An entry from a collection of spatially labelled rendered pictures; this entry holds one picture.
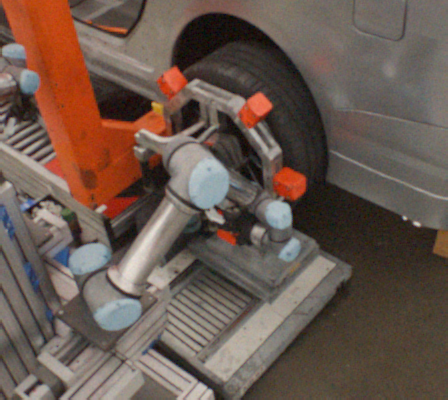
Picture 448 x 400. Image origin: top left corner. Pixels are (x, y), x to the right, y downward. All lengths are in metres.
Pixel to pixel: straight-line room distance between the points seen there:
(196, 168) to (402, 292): 1.63
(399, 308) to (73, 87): 1.67
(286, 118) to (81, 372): 1.03
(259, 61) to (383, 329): 1.30
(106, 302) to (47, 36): 1.01
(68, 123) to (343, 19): 1.11
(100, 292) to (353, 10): 1.06
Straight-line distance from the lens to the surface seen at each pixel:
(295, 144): 2.12
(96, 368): 1.91
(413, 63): 1.85
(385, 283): 2.97
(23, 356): 2.00
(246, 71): 2.17
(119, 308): 1.65
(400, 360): 2.74
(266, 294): 2.72
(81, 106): 2.43
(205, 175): 1.51
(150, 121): 2.85
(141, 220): 2.78
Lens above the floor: 2.29
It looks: 40 degrees down
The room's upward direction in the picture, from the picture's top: 7 degrees counter-clockwise
